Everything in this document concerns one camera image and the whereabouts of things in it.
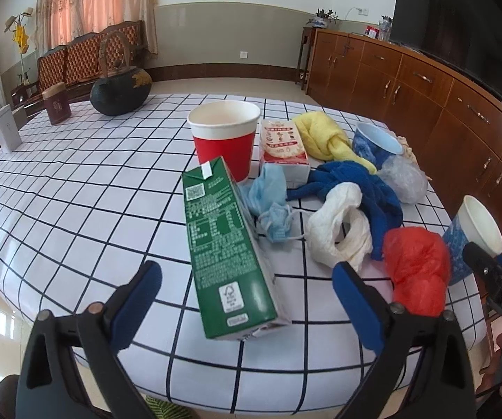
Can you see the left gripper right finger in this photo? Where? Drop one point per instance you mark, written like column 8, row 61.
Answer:
column 442, row 381

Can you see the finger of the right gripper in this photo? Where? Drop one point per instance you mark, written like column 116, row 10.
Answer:
column 477, row 259

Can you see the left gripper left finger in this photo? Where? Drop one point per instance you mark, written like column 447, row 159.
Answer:
column 50, row 384

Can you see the blue white paper cup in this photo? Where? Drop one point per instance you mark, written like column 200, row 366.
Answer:
column 472, row 223

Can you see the clear plastic bag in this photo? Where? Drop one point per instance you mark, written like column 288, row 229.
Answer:
column 405, row 178

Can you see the beige cloth bundle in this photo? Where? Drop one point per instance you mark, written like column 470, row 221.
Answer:
column 408, row 148

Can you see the green milk carton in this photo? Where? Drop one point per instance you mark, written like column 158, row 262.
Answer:
column 235, row 286

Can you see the red white milk carton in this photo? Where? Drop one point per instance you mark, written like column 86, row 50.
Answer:
column 280, row 143

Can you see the red paper cup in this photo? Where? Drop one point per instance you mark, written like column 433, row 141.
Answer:
column 225, row 128

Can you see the red plastic bag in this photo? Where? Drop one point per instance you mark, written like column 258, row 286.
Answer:
column 419, row 266

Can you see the blue towel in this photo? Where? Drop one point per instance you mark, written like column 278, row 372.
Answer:
column 379, row 203

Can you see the checkered white tablecloth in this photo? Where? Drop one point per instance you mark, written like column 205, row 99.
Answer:
column 83, row 204

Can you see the wooden sideboard cabinet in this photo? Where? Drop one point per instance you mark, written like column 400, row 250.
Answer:
column 453, row 126

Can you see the white crumpled plastic bag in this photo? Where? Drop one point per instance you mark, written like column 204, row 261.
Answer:
column 339, row 231

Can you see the blue paper cup lying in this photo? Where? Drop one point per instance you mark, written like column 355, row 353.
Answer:
column 375, row 144

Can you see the yellow towel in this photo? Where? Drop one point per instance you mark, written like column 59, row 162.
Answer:
column 325, row 140

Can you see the white small box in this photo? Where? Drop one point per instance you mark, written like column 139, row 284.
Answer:
column 10, row 138

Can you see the light blue face mask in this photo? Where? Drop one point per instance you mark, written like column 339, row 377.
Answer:
column 266, row 200

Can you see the black television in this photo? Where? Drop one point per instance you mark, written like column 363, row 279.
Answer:
column 464, row 34

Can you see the brown tea canister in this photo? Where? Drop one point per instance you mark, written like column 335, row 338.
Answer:
column 57, row 103

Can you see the black iron teapot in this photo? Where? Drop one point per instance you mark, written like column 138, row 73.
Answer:
column 123, row 91

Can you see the wooden carved sofa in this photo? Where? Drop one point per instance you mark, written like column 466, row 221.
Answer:
column 76, row 64

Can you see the potted plant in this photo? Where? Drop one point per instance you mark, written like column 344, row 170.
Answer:
column 323, row 18

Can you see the coat stand with hats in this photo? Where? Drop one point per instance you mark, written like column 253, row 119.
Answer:
column 16, row 25

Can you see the pink patterned curtain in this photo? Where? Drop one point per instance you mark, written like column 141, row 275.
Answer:
column 61, row 21

